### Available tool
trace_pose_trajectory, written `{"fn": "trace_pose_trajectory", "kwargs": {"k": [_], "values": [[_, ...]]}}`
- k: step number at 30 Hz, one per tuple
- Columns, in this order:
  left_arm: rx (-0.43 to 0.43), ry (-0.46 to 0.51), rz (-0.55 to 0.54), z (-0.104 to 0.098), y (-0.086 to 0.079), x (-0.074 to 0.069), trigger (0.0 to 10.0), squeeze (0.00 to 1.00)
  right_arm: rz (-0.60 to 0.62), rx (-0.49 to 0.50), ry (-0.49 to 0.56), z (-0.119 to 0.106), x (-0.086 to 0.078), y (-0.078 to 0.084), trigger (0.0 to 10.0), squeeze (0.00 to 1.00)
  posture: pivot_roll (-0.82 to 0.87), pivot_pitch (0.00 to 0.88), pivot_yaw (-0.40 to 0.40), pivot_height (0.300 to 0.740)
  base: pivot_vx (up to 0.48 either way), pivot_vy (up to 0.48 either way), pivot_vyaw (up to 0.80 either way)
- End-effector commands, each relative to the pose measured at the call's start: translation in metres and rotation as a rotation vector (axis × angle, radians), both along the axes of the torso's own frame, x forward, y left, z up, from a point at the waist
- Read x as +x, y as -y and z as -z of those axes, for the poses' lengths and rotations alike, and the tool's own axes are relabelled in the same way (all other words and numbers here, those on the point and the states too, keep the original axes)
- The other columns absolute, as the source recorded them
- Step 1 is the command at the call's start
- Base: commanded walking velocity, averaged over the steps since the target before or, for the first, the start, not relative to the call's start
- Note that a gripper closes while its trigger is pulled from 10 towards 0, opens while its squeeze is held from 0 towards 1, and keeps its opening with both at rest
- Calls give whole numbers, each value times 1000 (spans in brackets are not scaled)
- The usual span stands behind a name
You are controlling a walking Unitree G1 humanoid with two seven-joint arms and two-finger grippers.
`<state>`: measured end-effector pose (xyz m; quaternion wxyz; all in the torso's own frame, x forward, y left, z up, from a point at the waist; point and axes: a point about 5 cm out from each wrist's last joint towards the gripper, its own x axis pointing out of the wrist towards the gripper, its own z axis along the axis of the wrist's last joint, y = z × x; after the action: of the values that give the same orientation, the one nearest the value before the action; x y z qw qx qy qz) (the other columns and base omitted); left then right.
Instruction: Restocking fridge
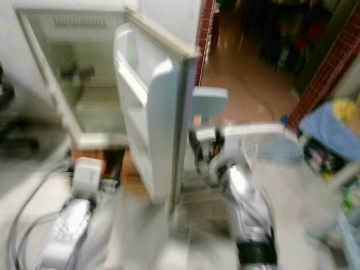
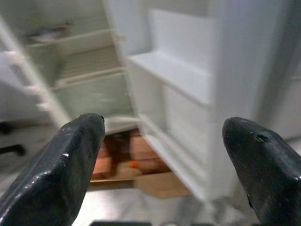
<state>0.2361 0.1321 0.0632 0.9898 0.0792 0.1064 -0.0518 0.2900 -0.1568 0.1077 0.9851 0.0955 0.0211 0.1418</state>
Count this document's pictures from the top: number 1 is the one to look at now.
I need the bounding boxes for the brown brick fridge stand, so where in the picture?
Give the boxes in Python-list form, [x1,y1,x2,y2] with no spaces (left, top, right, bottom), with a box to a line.
[72,147,148,184]

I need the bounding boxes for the white fridge door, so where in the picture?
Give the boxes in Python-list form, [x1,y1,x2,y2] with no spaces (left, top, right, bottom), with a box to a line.
[114,22,203,213]

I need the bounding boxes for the white mini fridge body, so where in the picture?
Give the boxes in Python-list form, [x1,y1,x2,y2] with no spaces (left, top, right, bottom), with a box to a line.
[11,4,203,150]

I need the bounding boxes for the light blue plastic chair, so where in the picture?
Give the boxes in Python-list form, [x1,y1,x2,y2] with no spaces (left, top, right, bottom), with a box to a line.
[192,87,229,119]

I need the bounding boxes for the black clutter under cloth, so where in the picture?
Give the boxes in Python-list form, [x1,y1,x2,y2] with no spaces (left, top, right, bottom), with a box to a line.
[303,137,350,176]

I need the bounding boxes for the blue cloth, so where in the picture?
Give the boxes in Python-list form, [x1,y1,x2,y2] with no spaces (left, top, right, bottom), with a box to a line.
[297,101,360,162]

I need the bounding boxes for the yellow item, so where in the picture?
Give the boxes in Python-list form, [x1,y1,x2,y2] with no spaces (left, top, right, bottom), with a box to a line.
[331,98,360,122]

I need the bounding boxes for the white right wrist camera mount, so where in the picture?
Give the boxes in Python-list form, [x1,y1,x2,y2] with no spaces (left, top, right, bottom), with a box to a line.
[209,126,255,175]

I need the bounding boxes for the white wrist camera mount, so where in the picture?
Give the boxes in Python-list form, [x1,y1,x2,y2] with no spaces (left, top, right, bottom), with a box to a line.
[209,126,255,175]
[73,157,105,198]

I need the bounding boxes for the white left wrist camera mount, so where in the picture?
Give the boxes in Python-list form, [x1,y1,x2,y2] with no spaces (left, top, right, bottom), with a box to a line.
[73,157,105,198]

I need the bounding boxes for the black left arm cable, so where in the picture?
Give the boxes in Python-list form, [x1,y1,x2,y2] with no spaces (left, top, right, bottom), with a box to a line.
[6,162,77,270]

